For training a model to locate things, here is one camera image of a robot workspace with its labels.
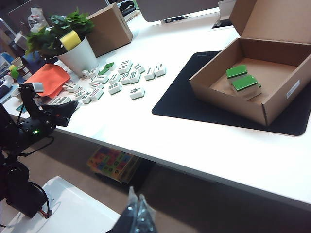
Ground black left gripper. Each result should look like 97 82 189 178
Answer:
41 100 80 127

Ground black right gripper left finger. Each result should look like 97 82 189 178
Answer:
113 186 138 233

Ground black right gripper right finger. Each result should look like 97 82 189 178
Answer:
137 194 156 233

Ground brown paper box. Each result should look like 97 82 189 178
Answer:
189 0 311 127

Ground mahjong tile circle marks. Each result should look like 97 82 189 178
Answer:
62 81 78 93

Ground mahjong tile nine bamboo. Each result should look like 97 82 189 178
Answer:
88 87 105 101

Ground mahjong tile four bamboo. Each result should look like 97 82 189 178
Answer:
108 72 121 84

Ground colourful box under table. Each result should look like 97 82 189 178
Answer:
86 145 141 184

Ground mahjong tile bird mark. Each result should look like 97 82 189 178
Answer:
129 86 146 100

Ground mahjong tile six bamboo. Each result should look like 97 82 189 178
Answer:
128 70 142 85

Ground mahjong tile zigzag bamboo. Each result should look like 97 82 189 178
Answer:
132 63 146 75

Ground closed brown cardboard box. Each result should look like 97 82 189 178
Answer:
86 2 134 58

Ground mahjong tile two bamboo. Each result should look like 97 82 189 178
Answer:
143 67 156 82

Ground mahjong tile three bamboo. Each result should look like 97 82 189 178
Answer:
154 62 168 78

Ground orange cloth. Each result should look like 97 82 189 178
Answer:
23 63 72 98

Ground green plant in white pot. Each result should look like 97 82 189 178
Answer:
25 7 99 78

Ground brown paper cup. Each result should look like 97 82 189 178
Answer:
17 66 32 79

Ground green cup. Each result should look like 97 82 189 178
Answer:
9 65 20 79

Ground yellow sponge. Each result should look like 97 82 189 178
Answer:
59 30 82 51

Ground clear plastic bottle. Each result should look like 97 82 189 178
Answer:
26 6 47 33

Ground black desk mat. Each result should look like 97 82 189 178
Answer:
151 50 311 136

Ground black bag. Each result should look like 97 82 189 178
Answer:
120 0 137 17

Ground grey-brown desk divider panel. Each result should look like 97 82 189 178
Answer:
135 0 221 23

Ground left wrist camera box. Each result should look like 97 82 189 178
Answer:
18 82 45 95

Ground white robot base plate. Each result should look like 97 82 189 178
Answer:
0 176 121 233

